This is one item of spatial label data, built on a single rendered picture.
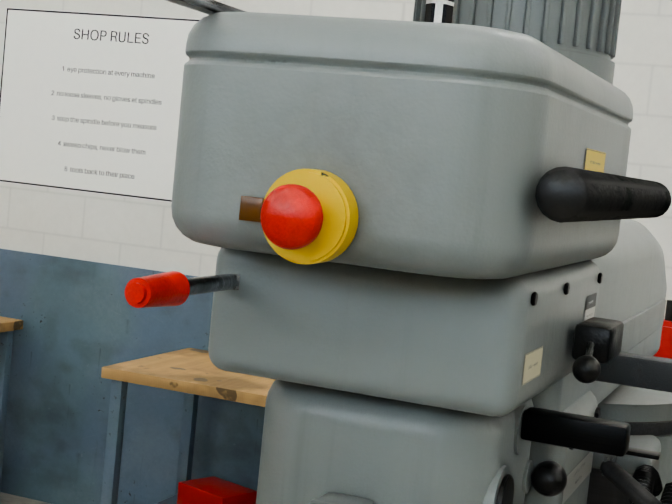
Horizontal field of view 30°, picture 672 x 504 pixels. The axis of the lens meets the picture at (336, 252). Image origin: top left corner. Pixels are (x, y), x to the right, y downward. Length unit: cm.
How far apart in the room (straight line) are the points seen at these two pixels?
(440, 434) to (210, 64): 32
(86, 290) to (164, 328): 45
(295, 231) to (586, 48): 51
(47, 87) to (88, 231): 73
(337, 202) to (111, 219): 528
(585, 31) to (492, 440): 42
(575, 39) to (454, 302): 38
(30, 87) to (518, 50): 558
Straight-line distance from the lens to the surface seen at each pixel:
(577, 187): 79
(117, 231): 602
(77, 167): 614
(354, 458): 95
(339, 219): 78
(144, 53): 599
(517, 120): 79
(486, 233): 78
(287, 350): 92
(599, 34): 121
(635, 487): 94
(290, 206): 76
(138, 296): 81
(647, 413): 146
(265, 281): 92
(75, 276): 614
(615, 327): 106
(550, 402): 110
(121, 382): 513
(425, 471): 94
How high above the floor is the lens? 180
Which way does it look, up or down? 4 degrees down
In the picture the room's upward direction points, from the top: 6 degrees clockwise
